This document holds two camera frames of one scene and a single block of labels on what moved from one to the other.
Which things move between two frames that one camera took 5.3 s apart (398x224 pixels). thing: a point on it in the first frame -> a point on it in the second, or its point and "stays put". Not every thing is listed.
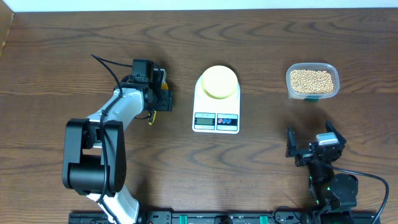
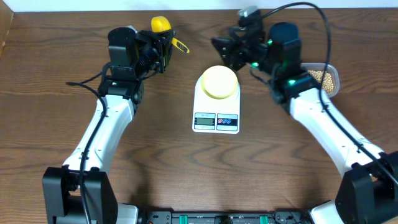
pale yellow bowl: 219,81 stays put
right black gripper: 303,156 -> 235,49
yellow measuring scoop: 152,115 -> 160,23
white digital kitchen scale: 216,116 stays put
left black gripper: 166,101 -> 150,40
